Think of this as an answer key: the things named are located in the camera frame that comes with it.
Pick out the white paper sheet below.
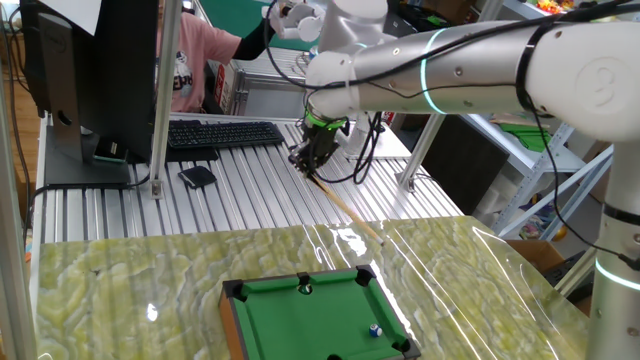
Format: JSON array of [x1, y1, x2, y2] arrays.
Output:
[[37, 0, 104, 37]]

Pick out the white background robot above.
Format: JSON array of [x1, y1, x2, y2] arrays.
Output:
[[342, 112, 412, 161]]

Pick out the colourful packages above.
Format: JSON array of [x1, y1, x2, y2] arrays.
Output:
[[537, 0, 576, 15]]

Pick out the mini pool table green felt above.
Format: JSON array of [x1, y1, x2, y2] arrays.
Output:
[[218, 263, 422, 360]]

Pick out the black phone green case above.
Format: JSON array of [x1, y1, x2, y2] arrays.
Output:
[[92, 135, 130, 165]]

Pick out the brown cardboard carton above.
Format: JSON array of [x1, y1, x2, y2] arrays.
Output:
[[582, 141, 614, 204]]

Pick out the black monitor cable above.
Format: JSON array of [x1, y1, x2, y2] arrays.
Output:
[[22, 172, 151, 241]]

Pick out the wooden pool cue black handle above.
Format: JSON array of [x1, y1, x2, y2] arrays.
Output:
[[304, 172, 386, 247]]

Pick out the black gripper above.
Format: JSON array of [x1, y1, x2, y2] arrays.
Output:
[[287, 124, 342, 176]]

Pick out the black device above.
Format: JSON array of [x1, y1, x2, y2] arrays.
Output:
[[542, 249, 596, 301]]

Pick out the white handheld device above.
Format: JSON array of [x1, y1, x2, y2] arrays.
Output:
[[262, 0, 327, 44]]

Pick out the green wrist flange ring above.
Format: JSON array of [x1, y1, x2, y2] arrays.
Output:
[[304, 110, 349, 131]]

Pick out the open cardboard box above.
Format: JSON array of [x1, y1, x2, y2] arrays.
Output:
[[504, 238, 594, 316]]

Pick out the green marble pattern mat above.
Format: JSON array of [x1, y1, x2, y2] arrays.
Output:
[[32, 214, 591, 360]]

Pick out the black computer mouse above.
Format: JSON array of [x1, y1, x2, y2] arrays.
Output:
[[177, 164, 219, 190]]

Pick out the black sleeved forearm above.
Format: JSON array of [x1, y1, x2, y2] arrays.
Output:
[[232, 19, 276, 62]]

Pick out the green board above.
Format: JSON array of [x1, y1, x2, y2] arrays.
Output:
[[199, 0, 321, 52]]

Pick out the black keyboard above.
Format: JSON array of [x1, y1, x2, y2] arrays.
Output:
[[166, 118, 286, 151]]

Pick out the colourful toys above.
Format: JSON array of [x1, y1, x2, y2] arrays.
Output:
[[517, 199, 570, 242]]

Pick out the dark panel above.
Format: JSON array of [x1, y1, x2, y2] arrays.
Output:
[[421, 114, 510, 216]]

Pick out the black hanging gripper cables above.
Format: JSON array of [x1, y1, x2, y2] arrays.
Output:
[[309, 110, 386, 186]]

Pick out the white metal shelving rack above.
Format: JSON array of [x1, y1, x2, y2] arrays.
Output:
[[459, 112, 616, 241]]

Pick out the black computer monitor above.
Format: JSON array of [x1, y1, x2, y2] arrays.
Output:
[[19, 0, 161, 189]]

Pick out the person in pink shirt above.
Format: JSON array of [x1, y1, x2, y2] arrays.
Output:
[[158, 0, 276, 115]]

